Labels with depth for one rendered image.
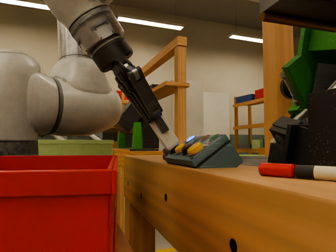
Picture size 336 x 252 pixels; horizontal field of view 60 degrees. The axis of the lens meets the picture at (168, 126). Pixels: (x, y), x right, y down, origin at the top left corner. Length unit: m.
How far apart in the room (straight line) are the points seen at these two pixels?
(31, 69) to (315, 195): 0.66
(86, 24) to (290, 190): 0.43
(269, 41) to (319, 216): 1.14
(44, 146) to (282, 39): 1.07
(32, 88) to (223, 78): 8.34
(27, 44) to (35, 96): 7.04
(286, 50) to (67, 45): 0.87
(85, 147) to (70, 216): 1.06
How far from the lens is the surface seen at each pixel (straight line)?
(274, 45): 1.32
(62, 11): 0.59
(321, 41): 0.61
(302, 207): 0.27
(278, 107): 1.26
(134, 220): 1.03
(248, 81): 9.43
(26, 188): 0.23
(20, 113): 0.73
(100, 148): 1.29
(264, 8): 0.42
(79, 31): 0.57
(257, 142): 7.15
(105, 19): 0.57
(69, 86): 0.80
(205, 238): 0.43
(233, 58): 9.29
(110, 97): 0.85
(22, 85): 0.74
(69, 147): 1.29
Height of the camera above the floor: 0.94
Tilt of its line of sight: 4 degrees up
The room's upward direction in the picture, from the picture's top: straight up
